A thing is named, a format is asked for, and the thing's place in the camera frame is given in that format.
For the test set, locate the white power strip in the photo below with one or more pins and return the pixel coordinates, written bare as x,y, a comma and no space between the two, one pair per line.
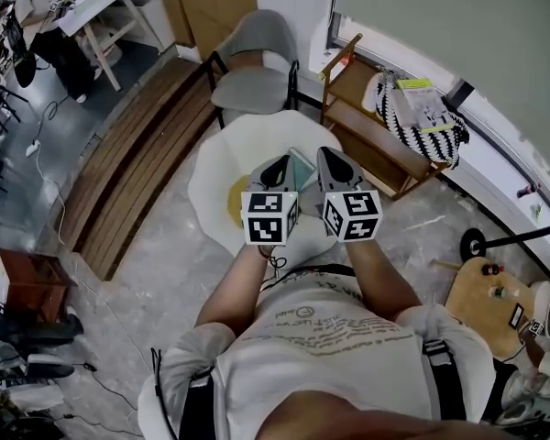
33,148

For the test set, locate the grey-green roller blind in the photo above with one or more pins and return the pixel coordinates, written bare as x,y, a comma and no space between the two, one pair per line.
463,25

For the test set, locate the dark red bottle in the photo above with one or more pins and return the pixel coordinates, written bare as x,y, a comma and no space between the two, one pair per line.
491,269

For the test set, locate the round wooden side table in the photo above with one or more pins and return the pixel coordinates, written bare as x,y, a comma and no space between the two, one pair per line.
472,300

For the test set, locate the red-brown wooden crate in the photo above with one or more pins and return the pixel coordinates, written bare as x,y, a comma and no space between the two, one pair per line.
32,282

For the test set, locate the brown cardboard box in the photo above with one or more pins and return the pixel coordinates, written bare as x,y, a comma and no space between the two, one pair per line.
215,12

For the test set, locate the wooden shelf rack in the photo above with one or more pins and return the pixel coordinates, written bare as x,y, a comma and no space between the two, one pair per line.
362,140

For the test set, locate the person's chin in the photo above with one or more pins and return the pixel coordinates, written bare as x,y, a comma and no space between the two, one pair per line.
371,420

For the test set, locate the black framed card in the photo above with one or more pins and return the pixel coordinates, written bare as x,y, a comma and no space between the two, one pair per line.
516,316

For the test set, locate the magazine with yellow-green edge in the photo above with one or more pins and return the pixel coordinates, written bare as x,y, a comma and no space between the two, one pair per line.
428,108

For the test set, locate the grey plastic device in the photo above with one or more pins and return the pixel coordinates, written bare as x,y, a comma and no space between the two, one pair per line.
531,401

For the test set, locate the teal book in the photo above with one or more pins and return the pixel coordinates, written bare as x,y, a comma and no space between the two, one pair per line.
304,172

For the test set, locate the green bottle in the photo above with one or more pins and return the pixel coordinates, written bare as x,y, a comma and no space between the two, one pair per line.
499,293

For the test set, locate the white fried-egg shaped cushion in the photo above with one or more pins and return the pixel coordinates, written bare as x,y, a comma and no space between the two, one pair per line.
220,163

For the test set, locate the grey swivel chair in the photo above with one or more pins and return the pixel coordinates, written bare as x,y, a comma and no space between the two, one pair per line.
50,367

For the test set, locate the black tripod stand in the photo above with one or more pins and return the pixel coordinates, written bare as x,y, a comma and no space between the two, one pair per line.
509,241

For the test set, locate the wooden slatted platform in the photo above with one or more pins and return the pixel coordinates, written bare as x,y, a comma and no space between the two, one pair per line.
133,168

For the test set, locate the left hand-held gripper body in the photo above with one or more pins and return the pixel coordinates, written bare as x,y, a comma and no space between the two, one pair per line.
266,220

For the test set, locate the dark pink bottle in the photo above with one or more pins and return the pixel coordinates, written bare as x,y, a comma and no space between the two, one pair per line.
527,190

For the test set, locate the person's left forearm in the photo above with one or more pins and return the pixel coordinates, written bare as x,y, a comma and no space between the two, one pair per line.
234,291

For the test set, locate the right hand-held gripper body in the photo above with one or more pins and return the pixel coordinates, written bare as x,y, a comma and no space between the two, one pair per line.
355,218

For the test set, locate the grey armchair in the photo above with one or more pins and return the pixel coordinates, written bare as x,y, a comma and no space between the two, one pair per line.
252,90

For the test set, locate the person's right forearm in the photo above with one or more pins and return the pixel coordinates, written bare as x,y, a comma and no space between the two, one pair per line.
378,278

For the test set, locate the person's white printed t-shirt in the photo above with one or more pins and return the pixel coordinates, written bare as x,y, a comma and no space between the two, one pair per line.
339,360

